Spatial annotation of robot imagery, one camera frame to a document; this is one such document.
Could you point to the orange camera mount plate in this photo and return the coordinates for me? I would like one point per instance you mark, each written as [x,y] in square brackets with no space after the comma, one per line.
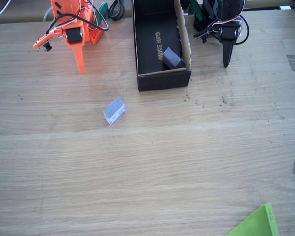
[43,40]

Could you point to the grey speckled foam block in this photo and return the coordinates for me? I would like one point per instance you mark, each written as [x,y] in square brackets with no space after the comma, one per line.
[114,110]

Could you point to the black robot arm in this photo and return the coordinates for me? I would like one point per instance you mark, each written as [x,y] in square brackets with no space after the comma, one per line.
[221,8]

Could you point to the green plastic sheet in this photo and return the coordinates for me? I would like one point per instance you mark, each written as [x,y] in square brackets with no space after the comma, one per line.
[258,223]

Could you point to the black cardboard box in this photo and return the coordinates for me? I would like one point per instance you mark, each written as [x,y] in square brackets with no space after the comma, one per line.
[162,81]

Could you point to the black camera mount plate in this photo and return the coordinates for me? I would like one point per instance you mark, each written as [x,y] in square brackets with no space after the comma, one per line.
[202,34]

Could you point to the purple block in box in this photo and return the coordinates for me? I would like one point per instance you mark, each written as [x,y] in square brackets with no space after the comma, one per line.
[170,57]

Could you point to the green table clamp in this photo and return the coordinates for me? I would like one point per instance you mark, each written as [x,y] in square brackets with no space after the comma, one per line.
[103,8]
[196,12]

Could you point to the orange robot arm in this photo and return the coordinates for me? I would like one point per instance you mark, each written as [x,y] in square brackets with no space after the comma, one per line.
[71,9]

